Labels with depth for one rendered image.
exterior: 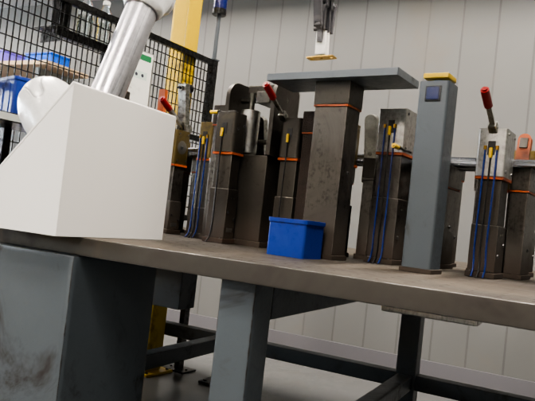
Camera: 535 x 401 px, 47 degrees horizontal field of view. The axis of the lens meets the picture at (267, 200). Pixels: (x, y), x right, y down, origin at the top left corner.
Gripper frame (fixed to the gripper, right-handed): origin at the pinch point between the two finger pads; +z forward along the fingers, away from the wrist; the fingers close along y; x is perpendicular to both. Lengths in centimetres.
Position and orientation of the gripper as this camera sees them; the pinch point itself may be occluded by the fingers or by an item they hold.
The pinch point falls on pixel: (322, 44)
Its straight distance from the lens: 184.2
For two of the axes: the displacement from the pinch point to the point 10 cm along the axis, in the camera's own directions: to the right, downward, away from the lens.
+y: -4.8, -0.7, -8.7
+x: 8.7, 0.4, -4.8
